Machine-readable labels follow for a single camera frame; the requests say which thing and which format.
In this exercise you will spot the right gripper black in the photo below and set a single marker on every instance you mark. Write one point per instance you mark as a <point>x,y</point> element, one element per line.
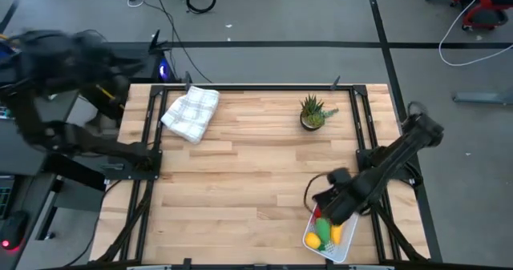
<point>344,202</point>

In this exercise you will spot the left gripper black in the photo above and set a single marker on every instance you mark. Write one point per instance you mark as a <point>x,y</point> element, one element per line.
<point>98,65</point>

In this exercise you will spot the green toy vegetable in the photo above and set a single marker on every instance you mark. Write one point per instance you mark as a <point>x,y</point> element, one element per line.
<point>323,230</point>

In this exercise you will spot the yellow toy banana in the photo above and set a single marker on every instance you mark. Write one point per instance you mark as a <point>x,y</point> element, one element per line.
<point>336,234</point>

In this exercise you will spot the red toy strawberry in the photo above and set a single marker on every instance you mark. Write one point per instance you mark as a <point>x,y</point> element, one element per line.
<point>317,214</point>

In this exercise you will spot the yellow toy lemon with leaf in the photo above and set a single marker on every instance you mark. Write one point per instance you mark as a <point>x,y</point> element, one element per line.
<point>312,240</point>

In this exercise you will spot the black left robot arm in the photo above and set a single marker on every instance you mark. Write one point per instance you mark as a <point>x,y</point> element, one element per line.
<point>100,147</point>

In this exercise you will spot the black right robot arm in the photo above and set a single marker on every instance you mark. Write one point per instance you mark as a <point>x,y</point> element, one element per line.
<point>405,154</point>

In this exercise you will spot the black computer tower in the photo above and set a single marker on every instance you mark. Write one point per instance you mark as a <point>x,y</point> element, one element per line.
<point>154,61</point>

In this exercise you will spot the yellow pole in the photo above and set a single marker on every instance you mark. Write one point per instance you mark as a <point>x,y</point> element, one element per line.
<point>105,93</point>

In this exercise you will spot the white plastic mesh basket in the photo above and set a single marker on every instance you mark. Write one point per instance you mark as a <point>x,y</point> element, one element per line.
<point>340,254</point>

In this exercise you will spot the white checked cloth towel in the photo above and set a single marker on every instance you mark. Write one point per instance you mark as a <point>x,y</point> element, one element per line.
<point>192,114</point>

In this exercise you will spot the potted succulent plant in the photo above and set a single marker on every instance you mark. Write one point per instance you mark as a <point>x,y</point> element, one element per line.
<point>312,118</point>

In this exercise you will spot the black desk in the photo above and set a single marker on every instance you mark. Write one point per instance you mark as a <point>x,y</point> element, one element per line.
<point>24,158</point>

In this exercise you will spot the black keyboard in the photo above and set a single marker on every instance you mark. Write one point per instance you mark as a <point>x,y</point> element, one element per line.
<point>5,194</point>

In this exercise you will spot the grey metal floor beam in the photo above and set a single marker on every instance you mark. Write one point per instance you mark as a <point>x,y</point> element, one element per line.
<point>485,97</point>

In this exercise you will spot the black computer mouse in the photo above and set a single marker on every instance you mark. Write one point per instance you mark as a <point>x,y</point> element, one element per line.
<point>12,230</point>

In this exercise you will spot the red and black chair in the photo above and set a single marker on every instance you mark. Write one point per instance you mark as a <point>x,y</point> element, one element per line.
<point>477,19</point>

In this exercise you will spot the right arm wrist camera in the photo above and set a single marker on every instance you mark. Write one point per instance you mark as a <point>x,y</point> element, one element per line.
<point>340,176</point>

